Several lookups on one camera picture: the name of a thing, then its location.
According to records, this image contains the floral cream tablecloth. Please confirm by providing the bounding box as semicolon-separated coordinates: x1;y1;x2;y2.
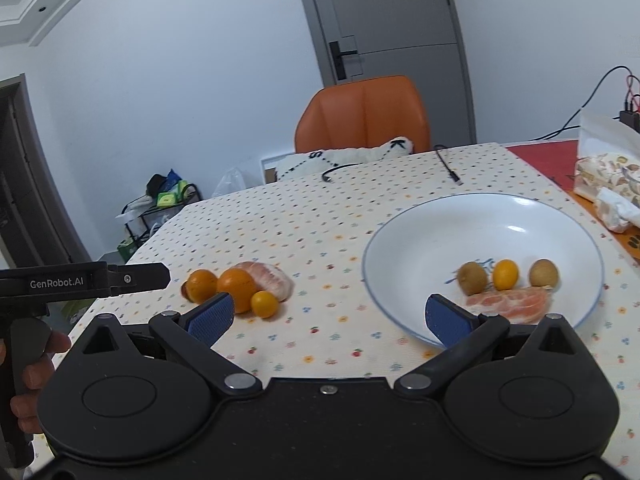
89;143;639;478

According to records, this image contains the black charger block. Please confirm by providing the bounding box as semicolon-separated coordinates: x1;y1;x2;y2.
618;110;640;132

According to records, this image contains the brown longan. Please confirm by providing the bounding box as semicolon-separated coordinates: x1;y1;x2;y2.
528;259;560;289
457;261;488;296

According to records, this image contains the orange leather chair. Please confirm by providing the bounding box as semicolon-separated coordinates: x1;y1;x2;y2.
294;76;431;153

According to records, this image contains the black usb cable left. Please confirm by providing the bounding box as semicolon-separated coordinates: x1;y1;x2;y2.
321;161;362;184

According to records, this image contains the black usb cable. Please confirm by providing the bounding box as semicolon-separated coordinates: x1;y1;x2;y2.
321;161;362;184
433;144;462;186

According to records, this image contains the black power cable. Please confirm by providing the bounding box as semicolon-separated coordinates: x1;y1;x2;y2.
530;65;634;142

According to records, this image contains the black metal shelf rack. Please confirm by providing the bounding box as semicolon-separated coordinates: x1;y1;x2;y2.
115;181;202;250

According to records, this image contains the short pomelo segment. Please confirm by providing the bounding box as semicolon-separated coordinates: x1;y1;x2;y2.
465;287;552;325

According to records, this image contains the grey door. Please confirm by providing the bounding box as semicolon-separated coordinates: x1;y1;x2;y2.
302;0;476;146

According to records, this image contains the black door handle lock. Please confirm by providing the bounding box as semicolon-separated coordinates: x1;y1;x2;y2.
329;41;358;81

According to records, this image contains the white framed board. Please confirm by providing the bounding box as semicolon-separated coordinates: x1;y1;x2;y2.
260;152;292;184

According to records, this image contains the white black-stitched cushion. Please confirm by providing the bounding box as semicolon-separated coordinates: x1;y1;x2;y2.
274;136;413;181

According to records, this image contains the long pomelo segment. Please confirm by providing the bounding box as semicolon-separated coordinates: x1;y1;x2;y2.
234;261;294;302

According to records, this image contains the black usb cable right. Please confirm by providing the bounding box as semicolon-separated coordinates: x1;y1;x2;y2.
433;144;462;186

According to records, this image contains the nougat candy bag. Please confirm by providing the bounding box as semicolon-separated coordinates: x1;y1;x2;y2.
574;110;639;233

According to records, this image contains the red table mat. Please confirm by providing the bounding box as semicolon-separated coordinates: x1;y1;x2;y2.
508;140;578;192

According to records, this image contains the white plate with blue rim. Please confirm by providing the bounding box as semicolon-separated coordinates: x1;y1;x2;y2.
362;193;604;346

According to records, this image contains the clear plastic bag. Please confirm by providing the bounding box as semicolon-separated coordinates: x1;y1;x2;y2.
212;167;247;197

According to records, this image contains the person's left hand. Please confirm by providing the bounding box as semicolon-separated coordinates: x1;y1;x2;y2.
1;330;72;434

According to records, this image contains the small yellow kumquat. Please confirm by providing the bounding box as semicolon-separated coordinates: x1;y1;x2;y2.
491;259;520;292
250;290;280;318

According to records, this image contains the large orange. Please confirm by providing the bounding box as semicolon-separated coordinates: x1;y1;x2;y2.
185;269;218;304
217;268;258;314

